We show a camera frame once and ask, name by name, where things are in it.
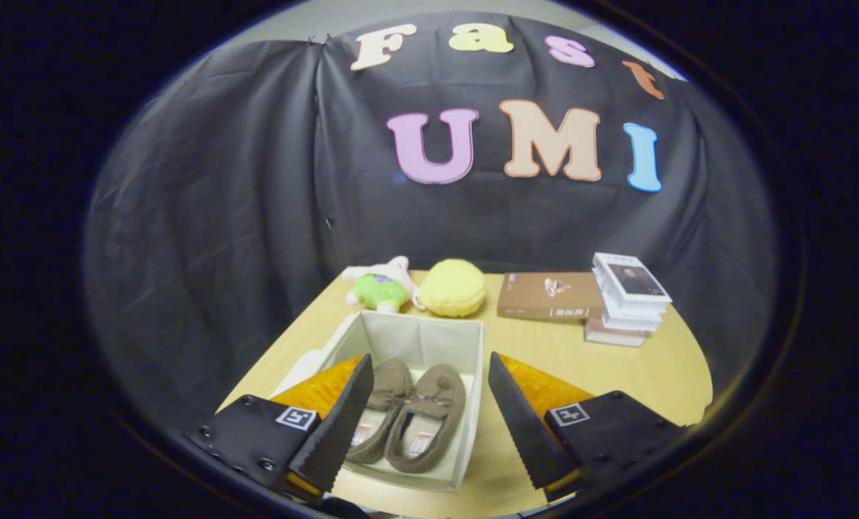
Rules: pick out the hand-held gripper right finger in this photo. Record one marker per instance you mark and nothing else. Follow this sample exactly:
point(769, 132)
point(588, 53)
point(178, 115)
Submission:
point(519, 432)

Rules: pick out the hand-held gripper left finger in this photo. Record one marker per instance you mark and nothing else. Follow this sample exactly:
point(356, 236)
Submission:
point(339, 432)

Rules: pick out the brown fuzzy shoe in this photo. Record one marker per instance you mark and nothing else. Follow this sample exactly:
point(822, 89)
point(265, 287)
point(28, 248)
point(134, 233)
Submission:
point(389, 386)
point(436, 396)

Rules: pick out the brown fabric storage box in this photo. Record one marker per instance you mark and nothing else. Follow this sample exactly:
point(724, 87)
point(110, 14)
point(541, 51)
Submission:
point(422, 339)

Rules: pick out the pale pink book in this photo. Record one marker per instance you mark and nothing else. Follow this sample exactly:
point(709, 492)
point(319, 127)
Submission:
point(613, 335)

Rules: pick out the brown book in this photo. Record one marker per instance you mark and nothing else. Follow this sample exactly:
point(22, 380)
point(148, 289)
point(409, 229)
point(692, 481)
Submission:
point(548, 295)

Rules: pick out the pink and green plush toy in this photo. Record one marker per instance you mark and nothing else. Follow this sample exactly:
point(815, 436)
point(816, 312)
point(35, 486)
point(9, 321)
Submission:
point(380, 290)

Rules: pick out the yellow plush toy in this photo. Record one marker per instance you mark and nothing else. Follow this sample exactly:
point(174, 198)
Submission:
point(454, 288)

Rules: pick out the plain white book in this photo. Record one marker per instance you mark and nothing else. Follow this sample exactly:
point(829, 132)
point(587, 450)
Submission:
point(627, 313)

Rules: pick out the white book with dark cover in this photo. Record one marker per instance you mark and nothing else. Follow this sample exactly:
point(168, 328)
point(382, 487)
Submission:
point(632, 280)

